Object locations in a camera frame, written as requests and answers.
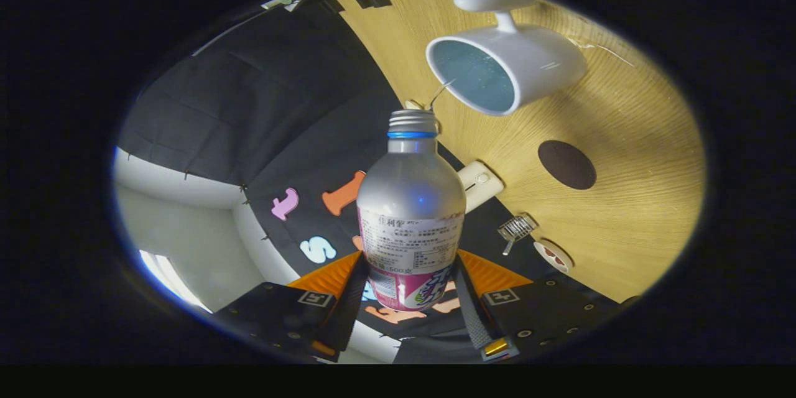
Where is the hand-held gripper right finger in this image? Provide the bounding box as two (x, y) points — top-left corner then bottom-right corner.
(453, 249), (622, 363)

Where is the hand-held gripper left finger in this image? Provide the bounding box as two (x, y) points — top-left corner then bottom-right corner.
(215, 250), (369, 363)

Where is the silver juice bottle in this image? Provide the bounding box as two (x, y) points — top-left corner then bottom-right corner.
(356, 109), (467, 312)

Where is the brown round coaster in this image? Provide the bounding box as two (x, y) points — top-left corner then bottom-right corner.
(538, 140), (597, 190)

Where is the white cup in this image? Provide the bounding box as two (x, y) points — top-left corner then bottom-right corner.
(425, 0), (588, 117)

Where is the white round plate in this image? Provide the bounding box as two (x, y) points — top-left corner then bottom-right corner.
(534, 238), (574, 273)

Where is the wooden table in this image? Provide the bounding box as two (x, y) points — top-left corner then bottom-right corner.
(336, 0), (706, 304)

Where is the long ceiling light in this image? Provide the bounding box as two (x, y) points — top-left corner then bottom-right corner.
(140, 250), (212, 315)

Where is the black backdrop cloth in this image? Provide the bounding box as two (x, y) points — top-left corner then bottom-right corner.
(118, 0), (622, 364)

